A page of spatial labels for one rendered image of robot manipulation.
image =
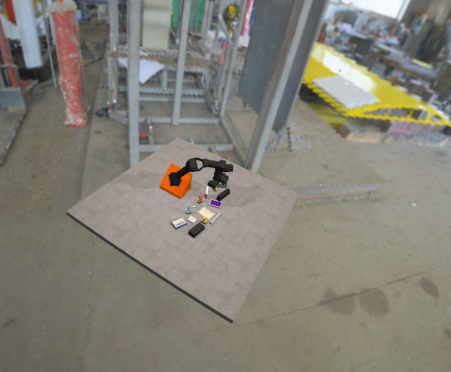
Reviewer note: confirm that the cream paper card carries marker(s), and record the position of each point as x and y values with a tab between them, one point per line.
206	212

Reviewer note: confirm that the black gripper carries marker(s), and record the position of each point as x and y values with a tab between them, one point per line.
214	183

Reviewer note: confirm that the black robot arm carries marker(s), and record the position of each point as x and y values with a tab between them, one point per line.
191	166

